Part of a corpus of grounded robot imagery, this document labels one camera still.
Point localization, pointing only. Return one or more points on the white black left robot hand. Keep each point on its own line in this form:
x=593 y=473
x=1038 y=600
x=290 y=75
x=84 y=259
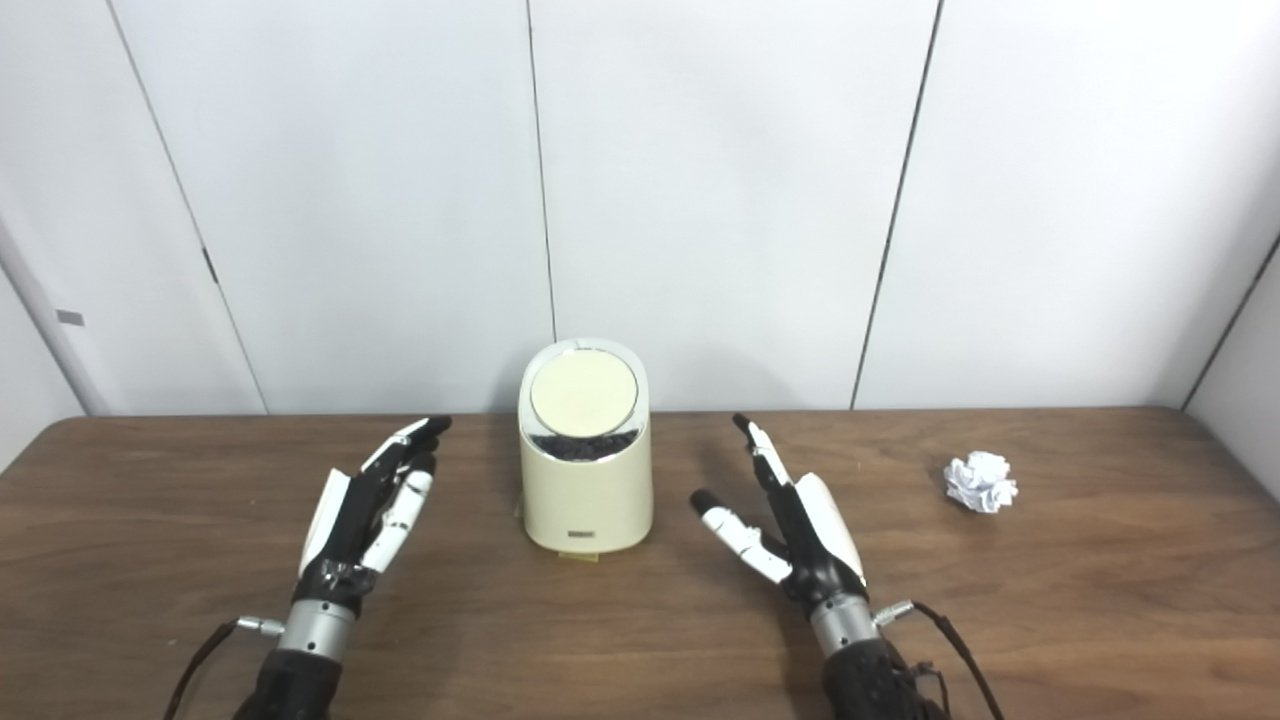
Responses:
x=345 y=520

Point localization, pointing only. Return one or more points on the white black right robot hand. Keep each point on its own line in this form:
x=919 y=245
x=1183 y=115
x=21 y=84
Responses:
x=815 y=545

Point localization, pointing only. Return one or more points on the white paper ball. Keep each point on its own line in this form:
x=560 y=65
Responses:
x=980 y=482

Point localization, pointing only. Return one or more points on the cream-colored bin body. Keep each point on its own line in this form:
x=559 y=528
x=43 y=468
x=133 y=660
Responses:
x=585 y=495

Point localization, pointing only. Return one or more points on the round cream bin lid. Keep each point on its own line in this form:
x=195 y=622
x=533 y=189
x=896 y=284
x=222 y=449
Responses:
x=583 y=392

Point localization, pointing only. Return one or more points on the grey wall label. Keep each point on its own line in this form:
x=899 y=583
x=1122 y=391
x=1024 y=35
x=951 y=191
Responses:
x=70 y=318

